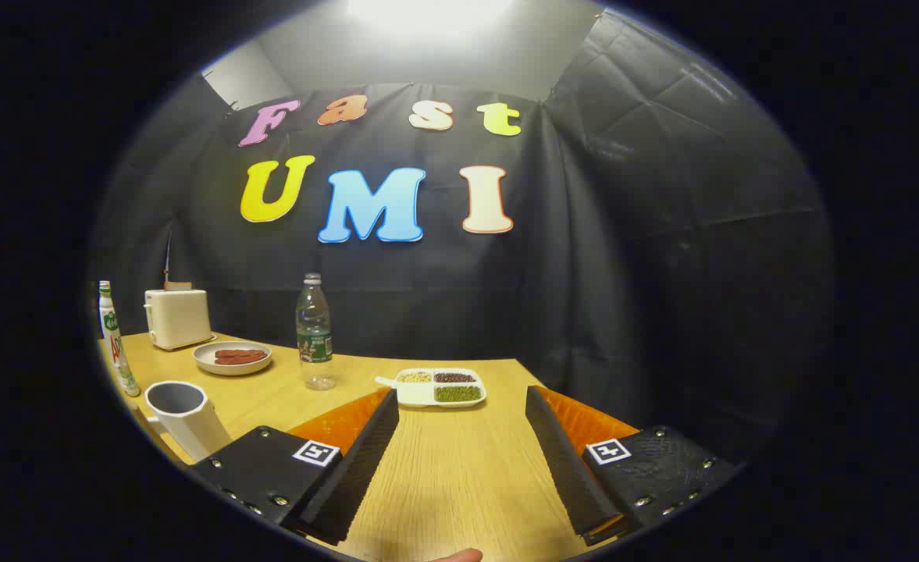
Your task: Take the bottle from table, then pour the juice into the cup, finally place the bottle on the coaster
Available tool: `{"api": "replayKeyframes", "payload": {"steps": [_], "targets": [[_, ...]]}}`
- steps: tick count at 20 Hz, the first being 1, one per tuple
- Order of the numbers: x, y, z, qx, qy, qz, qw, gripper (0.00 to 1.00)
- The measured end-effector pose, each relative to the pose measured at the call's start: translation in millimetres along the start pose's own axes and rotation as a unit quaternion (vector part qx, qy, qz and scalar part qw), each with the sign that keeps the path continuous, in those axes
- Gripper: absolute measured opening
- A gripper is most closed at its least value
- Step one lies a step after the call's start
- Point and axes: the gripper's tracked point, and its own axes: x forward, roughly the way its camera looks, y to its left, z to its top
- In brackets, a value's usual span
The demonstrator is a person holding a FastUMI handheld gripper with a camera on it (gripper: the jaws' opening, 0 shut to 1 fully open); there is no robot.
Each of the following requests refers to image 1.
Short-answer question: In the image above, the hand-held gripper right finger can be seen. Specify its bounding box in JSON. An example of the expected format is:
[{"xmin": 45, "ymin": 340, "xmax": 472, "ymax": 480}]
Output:
[{"xmin": 525, "ymin": 385, "xmax": 741, "ymax": 547}]

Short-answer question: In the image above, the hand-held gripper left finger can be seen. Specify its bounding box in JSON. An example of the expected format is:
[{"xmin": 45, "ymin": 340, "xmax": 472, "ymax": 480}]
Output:
[{"xmin": 190, "ymin": 388, "xmax": 400, "ymax": 546}]

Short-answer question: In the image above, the white cup cork handle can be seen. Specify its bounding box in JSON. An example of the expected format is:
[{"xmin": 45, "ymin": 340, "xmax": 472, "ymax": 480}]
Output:
[{"xmin": 141, "ymin": 381, "xmax": 233, "ymax": 463}]

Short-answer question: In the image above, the white juice bottle green collar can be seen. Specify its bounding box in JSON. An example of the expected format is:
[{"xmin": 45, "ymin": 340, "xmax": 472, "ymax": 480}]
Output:
[{"xmin": 98, "ymin": 281, "xmax": 141, "ymax": 397}]

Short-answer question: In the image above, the clear plastic water bottle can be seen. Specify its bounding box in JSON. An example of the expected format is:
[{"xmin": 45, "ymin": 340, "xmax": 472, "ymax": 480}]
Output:
[{"xmin": 296, "ymin": 273, "xmax": 337, "ymax": 391}]

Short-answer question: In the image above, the white divided bean tray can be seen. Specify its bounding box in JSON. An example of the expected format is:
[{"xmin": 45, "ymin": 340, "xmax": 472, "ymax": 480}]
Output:
[{"xmin": 375, "ymin": 368, "xmax": 487, "ymax": 408}]

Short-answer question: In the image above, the wooden table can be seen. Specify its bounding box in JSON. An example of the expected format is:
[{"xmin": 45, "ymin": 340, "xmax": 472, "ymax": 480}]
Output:
[{"xmin": 98, "ymin": 332, "xmax": 639, "ymax": 562}]

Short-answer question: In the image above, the white round plate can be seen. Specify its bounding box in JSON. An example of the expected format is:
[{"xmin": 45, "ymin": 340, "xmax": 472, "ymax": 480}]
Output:
[{"xmin": 192, "ymin": 341, "xmax": 273, "ymax": 377}]

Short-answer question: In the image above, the black backdrop cloth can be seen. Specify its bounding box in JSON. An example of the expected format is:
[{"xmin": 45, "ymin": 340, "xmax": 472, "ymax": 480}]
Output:
[{"xmin": 88, "ymin": 8, "xmax": 835, "ymax": 461}]

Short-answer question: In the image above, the white toaster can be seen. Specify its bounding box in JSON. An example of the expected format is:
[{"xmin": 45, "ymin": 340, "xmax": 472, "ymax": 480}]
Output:
[{"xmin": 144, "ymin": 289, "xmax": 216, "ymax": 351}]

